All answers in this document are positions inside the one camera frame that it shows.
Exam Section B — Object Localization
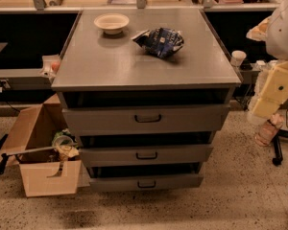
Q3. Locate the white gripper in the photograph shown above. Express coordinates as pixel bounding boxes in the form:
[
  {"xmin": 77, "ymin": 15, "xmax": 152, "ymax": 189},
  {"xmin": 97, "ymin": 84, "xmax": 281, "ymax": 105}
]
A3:
[{"xmin": 251, "ymin": 61, "xmax": 288, "ymax": 119}]

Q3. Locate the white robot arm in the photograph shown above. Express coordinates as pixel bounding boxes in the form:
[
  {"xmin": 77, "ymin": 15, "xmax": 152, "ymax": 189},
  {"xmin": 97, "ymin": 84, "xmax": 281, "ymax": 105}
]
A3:
[{"xmin": 247, "ymin": 0, "xmax": 288, "ymax": 124}]

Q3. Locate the grey top drawer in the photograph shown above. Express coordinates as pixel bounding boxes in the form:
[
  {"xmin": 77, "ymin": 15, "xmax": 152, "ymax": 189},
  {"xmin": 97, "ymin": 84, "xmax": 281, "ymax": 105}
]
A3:
[{"xmin": 62, "ymin": 104, "xmax": 229, "ymax": 136}]

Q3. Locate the grey drawer cabinet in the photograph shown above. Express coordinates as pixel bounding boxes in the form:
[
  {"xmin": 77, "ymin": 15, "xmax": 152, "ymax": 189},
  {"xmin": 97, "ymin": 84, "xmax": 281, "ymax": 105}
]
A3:
[{"xmin": 52, "ymin": 8, "xmax": 241, "ymax": 180}]

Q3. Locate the tan bag on floor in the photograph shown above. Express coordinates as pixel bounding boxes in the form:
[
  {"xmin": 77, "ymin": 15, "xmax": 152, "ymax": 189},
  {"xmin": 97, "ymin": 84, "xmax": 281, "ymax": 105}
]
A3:
[{"xmin": 254, "ymin": 113, "xmax": 284, "ymax": 147}]

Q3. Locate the white cup on shelf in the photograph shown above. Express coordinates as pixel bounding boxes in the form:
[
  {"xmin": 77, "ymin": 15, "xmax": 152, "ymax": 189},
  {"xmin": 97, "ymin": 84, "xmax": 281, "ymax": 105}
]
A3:
[{"xmin": 230, "ymin": 50, "xmax": 247, "ymax": 67}]

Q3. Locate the blue crumpled chip bag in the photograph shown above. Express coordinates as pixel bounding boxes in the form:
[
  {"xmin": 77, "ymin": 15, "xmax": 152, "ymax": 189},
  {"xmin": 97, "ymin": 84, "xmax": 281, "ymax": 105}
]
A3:
[{"xmin": 132, "ymin": 28, "xmax": 184, "ymax": 59}]

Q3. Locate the white paper bowl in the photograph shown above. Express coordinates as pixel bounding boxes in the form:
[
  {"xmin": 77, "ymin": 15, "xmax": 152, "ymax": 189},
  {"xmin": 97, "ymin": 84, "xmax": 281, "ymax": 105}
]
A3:
[{"xmin": 94, "ymin": 13, "xmax": 130, "ymax": 35}]

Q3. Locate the plastic bag with red item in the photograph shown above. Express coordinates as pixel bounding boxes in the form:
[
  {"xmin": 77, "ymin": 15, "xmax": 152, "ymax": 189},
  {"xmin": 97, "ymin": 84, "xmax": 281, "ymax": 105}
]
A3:
[{"xmin": 39, "ymin": 55, "xmax": 60, "ymax": 79}]

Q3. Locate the cardboard box with trash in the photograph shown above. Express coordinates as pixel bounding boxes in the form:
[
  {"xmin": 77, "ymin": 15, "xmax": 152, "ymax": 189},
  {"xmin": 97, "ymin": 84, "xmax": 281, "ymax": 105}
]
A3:
[{"xmin": 0, "ymin": 95, "xmax": 81, "ymax": 197}]

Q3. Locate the grey grabber stick tool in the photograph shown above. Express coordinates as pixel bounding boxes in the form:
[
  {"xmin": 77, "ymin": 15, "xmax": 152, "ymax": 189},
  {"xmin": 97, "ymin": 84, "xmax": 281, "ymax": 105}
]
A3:
[{"xmin": 0, "ymin": 142, "xmax": 79, "ymax": 176}]

